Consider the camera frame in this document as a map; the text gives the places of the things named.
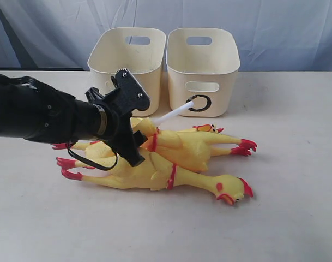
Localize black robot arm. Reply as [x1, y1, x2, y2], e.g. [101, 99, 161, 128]
[0, 68, 150, 166]

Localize cream bin marked O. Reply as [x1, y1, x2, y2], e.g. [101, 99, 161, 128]
[166, 28, 240, 117]

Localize black camera cable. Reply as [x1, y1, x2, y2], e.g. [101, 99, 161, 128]
[65, 140, 119, 172]

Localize headless chicken with white tube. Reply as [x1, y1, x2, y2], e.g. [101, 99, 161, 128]
[84, 100, 195, 159]

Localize rubber chicken back with head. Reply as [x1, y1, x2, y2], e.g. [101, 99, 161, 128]
[51, 124, 223, 151]

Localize cream bin marked X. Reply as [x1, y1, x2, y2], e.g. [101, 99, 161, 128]
[87, 27, 166, 117]

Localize headless rubber chicken feet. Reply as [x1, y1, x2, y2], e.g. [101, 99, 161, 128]
[142, 129, 258, 172]

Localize rubber chicken with head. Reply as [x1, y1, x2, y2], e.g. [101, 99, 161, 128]
[56, 150, 253, 205]
[51, 124, 223, 151]

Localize blue backdrop cloth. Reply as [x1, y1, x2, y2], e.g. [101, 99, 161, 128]
[0, 1, 332, 71]

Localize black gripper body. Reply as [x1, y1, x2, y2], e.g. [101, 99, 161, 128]
[85, 68, 150, 141]

